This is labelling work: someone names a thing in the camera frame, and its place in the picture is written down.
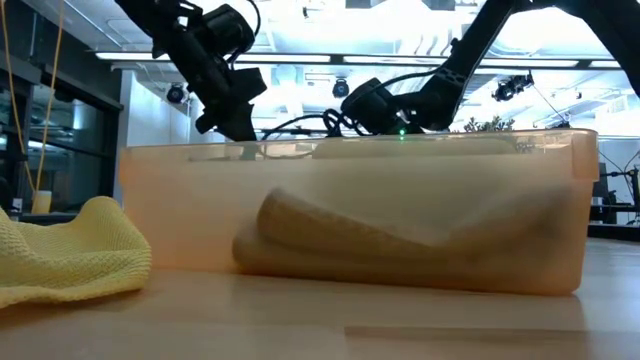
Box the yellow container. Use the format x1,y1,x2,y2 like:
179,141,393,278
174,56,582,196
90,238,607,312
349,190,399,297
31,189,54,215

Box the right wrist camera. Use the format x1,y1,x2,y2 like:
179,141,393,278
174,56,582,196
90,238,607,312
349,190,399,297
341,77,401,136

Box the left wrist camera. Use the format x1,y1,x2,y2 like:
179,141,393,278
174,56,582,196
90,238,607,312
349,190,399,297
232,67,269,104

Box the black background workstation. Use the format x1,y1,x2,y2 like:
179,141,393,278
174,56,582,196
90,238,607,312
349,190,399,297
588,164,640,243

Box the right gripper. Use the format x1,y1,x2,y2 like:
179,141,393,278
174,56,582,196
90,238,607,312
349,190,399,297
397,69,454,135

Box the yellow microfiber towel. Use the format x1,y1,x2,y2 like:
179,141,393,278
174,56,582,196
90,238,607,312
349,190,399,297
0,195,153,310

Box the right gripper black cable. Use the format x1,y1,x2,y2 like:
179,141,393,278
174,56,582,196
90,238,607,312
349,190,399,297
259,107,364,142

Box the small green potted plant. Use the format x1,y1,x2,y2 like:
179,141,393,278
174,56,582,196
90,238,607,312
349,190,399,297
462,115,517,134

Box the yellow extension cable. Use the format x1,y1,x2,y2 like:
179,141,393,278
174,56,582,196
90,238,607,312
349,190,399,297
0,0,66,194

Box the green microfiber towel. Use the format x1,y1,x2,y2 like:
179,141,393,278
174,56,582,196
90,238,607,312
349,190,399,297
232,222,576,294

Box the dark glass partition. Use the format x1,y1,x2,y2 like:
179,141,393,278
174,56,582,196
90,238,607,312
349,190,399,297
0,0,124,221

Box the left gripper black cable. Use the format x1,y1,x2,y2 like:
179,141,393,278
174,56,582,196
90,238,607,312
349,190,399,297
227,0,263,66

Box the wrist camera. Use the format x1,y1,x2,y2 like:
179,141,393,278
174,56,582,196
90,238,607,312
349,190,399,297
341,77,401,136
232,67,269,104

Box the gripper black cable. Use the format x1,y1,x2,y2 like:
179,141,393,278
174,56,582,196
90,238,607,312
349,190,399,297
227,0,263,66
259,107,364,142

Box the black ceiling camera rig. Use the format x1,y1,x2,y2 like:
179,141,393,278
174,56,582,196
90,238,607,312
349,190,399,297
491,72,535,104

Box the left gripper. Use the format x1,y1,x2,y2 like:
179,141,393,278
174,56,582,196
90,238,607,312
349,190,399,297
194,97,260,143

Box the orange translucent plastic bin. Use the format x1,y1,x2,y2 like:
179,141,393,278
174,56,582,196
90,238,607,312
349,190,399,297
118,128,600,296

